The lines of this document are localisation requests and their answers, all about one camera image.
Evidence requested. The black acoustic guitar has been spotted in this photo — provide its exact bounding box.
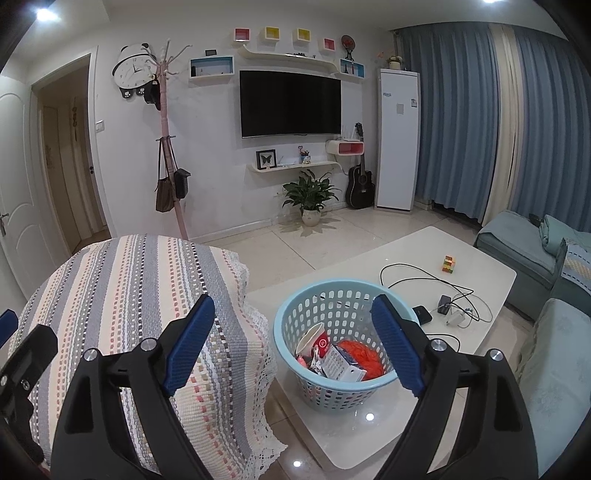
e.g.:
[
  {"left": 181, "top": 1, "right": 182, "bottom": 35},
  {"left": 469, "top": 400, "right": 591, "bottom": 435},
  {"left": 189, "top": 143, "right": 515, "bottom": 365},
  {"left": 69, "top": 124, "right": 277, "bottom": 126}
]
[{"left": 346, "top": 122, "right": 376, "bottom": 209}]

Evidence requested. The long blue box shelf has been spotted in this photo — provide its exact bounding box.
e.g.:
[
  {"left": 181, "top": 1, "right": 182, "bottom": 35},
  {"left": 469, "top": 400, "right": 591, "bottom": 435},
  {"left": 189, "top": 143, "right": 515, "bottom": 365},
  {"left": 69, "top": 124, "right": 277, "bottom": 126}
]
[{"left": 188, "top": 55, "right": 236, "bottom": 83}]

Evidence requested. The red and white box shelf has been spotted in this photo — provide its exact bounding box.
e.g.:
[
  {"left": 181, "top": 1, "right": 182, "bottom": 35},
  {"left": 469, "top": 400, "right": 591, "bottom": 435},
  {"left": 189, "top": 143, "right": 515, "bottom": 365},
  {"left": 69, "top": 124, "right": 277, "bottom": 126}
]
[{"left": 325, "top": 140, "right": 365, "bottom": 158}]

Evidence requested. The black phone cable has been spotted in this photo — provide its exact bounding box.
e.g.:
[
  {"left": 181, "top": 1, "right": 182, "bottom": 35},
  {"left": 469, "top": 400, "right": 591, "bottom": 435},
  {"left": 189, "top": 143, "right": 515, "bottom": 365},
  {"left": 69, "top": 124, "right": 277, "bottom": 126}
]
[{"left": 416, "top": 318, "right": 461, "bottom": 355}]

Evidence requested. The long black cable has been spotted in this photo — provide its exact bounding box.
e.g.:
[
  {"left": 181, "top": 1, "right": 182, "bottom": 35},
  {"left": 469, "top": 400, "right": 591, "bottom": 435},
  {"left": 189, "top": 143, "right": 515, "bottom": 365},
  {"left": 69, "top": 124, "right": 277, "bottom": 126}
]
[{"left": 380, "top": 264, "right": 475, "bottom": 298}]

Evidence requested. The pale green sofa cover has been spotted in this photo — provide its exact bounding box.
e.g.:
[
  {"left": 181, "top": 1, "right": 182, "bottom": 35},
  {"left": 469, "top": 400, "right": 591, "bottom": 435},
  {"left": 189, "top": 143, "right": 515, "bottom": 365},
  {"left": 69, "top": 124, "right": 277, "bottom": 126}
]
[{"left": 515, "top": 299, "right": 591, "bottom": 476}]

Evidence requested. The orange plastic bag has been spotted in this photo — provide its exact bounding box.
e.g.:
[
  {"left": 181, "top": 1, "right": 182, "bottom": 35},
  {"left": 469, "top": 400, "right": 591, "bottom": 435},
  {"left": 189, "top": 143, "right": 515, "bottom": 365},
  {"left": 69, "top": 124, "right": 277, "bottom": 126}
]
[{"left": 339, "top": 340, "right": 386, "bottom": 380}]

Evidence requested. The white paper cup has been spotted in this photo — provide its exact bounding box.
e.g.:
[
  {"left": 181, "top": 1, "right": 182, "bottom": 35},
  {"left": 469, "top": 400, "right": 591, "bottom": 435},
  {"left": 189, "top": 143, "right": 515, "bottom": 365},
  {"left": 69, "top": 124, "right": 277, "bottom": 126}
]
[{"left": 295, "top": 322, "right": 332, "bottom": 366}]

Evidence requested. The patterned cushion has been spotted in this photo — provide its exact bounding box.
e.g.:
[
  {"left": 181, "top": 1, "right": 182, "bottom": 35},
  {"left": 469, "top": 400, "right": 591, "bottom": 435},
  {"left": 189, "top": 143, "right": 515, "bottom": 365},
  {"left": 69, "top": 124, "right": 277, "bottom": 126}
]
[{"left": 556, "top": 237, "right": 591, "bottom": 283}]

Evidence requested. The white standing air conditioner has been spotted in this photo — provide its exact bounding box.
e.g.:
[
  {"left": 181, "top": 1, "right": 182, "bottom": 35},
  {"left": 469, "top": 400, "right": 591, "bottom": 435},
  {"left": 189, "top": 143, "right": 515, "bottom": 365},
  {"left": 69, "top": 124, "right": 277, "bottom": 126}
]
[{"left": 375, "top": 68, "right": 420, "bottom": 212}]

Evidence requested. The blue curtain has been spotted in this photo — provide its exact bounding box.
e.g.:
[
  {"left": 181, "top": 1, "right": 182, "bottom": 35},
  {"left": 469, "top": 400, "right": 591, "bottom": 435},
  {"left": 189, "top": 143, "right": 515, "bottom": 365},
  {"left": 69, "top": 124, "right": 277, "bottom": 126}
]
[
  {"left": 394, "top": 23, "right": 502, "bottom": 220},
  {"left": 510, "top": 25, "right": 591, "bottom": 232}
]

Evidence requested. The black hanging bag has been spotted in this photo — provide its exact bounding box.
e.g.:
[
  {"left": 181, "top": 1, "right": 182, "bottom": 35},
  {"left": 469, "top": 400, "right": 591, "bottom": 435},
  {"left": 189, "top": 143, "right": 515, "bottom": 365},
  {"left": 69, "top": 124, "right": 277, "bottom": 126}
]
[{"left": 173, "top": 168, "right": 191, "bottom": 200}]

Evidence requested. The thin white cable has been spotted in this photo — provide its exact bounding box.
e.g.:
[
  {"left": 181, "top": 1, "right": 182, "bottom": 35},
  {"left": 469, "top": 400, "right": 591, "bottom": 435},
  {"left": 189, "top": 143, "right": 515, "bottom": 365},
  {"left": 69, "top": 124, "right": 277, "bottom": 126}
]
[{"left": 455, "top": 291, "right": 494, "bottom": 324}]

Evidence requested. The pink coat rack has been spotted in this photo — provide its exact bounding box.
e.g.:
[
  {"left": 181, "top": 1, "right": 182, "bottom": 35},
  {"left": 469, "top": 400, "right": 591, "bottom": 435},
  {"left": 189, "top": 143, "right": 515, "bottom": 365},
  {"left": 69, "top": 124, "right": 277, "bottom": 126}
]
[{"left": 150, "top": 41, "right": 192, "bottom": 241}]

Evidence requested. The light blue plastic basket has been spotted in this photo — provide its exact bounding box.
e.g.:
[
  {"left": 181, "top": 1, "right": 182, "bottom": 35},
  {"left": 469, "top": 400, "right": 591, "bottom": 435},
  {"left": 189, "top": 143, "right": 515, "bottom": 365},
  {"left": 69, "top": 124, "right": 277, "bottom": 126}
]
[{"left": 273, "top": 278, "right": 419, "bottom": 413}]

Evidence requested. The black wall television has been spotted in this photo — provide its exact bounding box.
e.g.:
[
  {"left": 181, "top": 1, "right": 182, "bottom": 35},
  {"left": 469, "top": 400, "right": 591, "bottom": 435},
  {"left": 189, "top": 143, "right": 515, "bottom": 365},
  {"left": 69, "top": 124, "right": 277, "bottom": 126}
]
[{"left": 239, "top": 70, "right": 342, "bottom": 138}]

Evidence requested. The small white carton box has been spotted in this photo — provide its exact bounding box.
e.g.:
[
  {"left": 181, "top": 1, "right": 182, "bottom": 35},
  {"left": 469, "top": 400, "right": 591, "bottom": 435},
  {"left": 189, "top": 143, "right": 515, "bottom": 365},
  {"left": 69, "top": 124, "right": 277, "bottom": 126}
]
[{"left": 318, "top": 345, "right": 369, "bottom": 383}]

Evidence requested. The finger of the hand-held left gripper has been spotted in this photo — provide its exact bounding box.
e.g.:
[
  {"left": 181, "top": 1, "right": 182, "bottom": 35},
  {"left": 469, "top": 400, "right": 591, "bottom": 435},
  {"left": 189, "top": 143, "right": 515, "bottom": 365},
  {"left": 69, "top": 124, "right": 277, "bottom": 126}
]
[
  {"left": 0, "top": 308, "right": 19, "bottom": 347},
  {"left": 0, "top": 324, "right": 58, "bottom": 464}
]

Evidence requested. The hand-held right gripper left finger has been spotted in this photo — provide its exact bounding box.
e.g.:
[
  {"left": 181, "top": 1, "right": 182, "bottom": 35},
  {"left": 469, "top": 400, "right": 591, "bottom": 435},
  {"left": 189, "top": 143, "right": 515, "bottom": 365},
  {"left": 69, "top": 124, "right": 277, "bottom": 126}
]
[{"left": 50, "top": 294, "right": 216, "bottom": 480}]

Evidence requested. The brown hanging bag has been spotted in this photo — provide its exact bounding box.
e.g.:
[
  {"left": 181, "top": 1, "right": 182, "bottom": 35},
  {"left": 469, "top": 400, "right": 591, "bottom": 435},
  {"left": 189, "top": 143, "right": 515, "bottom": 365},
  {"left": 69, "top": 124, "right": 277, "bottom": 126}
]
[{"left": 155, "top": 138, "right": 175, "bottom": 213}]

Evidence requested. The short blue box shelf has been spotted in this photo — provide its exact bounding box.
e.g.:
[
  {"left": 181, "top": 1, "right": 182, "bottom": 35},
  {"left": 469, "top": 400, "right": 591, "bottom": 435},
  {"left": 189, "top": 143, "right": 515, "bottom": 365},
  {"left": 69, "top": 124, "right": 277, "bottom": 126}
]
[{"left": 340, "top": 58, "right": 366, "bottom": 80}]

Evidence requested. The panda wall clock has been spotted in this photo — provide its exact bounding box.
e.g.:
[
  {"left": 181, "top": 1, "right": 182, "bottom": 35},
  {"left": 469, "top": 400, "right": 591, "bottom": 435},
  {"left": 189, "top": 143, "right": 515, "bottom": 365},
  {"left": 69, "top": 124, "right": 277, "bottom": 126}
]
[{"left": 112, "top": 43, "right": 160, "bottom": 100}]

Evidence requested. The cream curtain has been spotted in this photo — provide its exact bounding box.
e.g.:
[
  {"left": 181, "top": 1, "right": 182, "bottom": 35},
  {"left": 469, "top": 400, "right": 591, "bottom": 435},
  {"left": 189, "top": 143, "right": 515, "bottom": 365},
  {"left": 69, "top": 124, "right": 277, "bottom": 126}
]
[{"left": 480, "top": 23, "right": 522, "bottom": 227}]

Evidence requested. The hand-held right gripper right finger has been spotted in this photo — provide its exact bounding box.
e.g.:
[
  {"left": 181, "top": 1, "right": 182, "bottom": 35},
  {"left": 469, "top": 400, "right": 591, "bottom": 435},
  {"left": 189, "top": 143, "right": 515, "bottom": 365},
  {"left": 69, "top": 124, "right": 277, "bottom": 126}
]
[{"left": 372, "top": 294, "right": 539, "bottom": 480}]

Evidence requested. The green potted plant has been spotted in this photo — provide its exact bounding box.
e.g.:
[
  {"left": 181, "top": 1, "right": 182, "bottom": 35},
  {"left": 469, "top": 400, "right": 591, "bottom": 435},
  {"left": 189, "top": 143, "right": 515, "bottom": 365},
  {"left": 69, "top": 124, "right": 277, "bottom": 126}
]
[{"left": 281, "top": 168, "right": 338, "bottom": 227}]

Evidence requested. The striped cloth-covered seat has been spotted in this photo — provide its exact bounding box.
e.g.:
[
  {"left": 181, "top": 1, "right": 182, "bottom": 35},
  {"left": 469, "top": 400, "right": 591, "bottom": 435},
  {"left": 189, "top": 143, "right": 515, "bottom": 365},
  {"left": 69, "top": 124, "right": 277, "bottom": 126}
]
[{"left": 8, "top": 234, "right": 288, "bottom": 480}]

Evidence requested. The long white wavy shelf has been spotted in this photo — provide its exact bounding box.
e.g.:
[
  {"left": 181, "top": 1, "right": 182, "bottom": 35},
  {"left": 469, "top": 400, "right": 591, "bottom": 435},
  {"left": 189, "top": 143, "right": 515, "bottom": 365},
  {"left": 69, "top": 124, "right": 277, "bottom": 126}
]
[{"left": 242, "top": 44, "right": 340, "bottom": 75}]

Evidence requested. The white door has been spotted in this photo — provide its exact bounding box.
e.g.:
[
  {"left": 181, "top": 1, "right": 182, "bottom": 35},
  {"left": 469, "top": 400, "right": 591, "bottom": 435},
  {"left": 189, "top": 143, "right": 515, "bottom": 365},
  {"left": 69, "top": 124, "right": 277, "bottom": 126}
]
[{"left": 0, "top": 90, "right": 44, "bottom": 287}]

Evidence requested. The teal sofa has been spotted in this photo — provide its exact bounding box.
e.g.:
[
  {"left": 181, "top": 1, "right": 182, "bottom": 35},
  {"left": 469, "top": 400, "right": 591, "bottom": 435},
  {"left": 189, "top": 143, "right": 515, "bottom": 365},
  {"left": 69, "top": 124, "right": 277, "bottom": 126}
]
[{"left": 475, "top": 210, "right": 591, "bottom": 319}]

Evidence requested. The folded teal blanket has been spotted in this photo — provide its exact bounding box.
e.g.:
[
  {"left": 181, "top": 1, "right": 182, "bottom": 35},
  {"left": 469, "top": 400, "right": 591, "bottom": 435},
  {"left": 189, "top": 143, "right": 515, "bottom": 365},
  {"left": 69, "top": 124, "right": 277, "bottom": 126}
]
[{"left": 538, "top": 215, "right": 578, "bottom": 257}]

